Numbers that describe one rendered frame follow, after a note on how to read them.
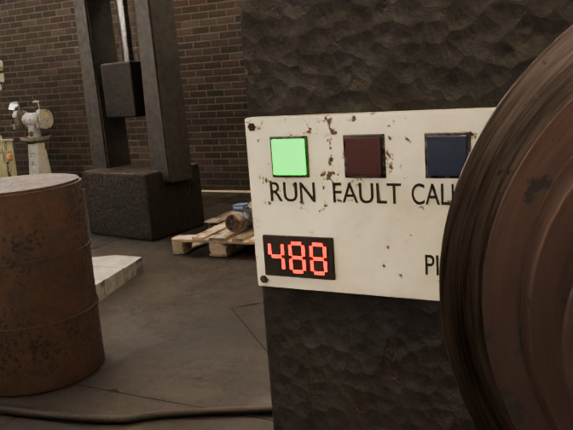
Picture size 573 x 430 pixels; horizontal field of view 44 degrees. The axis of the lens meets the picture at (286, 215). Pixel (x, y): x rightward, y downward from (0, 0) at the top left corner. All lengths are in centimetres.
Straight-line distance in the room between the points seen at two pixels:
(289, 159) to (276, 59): 10
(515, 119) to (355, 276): 27
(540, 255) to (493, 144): 8
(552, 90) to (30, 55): 916
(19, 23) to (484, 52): 911
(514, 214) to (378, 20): 27
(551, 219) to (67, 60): 875
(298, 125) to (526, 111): 27
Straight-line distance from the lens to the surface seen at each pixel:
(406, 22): 68
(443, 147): 65
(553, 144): 49
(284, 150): 71
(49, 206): 311
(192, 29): 798
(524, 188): 50
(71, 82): 910
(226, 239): 509
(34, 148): 908
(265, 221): 74
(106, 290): 450
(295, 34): 73
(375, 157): 67
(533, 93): 51
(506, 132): 51
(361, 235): 70
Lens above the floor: 129
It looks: 12 degrees down
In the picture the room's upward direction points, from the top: 4 degrees counter-clockwise
